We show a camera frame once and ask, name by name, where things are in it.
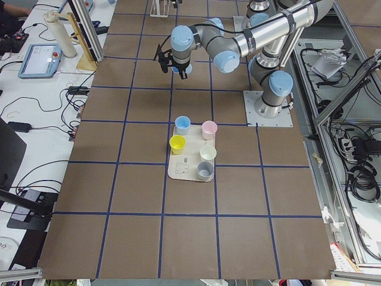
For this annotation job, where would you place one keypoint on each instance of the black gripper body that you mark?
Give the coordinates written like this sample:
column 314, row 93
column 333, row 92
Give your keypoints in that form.
column 180, row 67

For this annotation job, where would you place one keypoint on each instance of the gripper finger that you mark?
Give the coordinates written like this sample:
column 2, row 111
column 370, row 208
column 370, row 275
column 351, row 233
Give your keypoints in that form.
column 182, row 71
column 163, row 60

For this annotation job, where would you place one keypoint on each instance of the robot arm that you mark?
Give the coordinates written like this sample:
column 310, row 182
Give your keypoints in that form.
column 269, row 41

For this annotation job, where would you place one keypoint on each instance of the pink cup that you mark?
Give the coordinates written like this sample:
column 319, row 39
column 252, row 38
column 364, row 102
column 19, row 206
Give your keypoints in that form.
column 209, row 129

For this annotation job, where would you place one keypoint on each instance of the yellow cup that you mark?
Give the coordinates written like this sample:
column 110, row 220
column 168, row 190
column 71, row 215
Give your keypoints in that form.
column 177, row 144

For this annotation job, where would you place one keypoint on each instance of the cream white cup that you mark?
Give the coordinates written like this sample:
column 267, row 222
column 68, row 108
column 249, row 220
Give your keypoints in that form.
column 208, row 153

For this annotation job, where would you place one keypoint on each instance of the grey cup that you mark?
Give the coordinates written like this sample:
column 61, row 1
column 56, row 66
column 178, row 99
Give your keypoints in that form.
column 205, row 171

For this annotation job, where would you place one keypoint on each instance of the wooden stand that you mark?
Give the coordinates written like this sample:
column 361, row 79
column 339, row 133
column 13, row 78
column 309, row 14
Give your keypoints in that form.
column 86, row 61

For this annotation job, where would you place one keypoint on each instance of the cream serving tray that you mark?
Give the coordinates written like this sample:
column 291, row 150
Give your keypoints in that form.
column 184, row 165

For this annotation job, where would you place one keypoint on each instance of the white cylinder roll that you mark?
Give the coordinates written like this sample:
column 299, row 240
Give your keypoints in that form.
column 60, row 34

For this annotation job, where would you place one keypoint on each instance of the teach pendant tablet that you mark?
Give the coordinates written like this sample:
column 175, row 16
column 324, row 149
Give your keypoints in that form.
column 40, row 62

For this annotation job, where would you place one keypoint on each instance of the black power adapter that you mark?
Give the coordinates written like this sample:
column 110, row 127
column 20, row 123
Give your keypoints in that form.
column 20, row 127

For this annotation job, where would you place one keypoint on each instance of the white wire cup rack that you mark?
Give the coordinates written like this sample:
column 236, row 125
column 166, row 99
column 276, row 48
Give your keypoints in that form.
column 160, row 8

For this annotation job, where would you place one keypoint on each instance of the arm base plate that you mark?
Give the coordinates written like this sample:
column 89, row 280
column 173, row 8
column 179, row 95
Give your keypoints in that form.
column 258, row 113
column 241, row 23

